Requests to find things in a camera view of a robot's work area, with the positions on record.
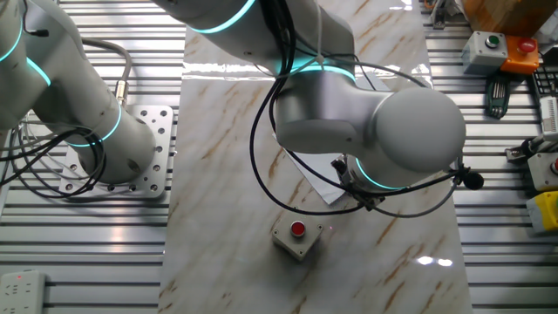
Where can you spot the orange box with red button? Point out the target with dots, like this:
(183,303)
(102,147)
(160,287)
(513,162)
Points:
(519,61)

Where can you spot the metal clamp bracket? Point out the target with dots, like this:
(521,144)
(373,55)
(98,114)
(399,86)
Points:
(440,17)

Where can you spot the silver camera on mount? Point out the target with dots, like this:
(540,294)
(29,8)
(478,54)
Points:
(540,144)

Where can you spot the grey box with green button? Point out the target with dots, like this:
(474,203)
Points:
(479,56)

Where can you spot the yellow button box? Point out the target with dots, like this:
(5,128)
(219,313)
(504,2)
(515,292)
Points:
(545,213)

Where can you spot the pale box with red button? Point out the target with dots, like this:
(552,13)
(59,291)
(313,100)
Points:
(540,172)

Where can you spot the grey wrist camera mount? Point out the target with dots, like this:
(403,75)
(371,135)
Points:
(370,201)

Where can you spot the white paper sheet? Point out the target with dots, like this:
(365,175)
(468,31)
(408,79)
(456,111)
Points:
(322,187)

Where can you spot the marble pattern table mat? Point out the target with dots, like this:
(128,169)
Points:
(240,174)

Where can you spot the grey ribbed device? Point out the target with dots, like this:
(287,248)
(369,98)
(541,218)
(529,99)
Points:
(550,113)

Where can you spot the green hex key set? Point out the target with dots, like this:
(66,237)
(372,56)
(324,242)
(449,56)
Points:
(497,93)

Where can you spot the black keyboard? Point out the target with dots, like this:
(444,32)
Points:
(547,80)

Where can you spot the brown wooden box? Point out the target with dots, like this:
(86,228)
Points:
(510,15)

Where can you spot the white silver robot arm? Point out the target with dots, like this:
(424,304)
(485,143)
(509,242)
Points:
(327,113)

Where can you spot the grey box with red button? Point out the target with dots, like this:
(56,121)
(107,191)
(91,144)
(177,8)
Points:
(297,228)

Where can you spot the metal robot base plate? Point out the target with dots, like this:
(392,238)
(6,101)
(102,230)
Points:
(161,131)

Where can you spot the white power strip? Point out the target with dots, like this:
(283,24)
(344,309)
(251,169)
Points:
(22,292)

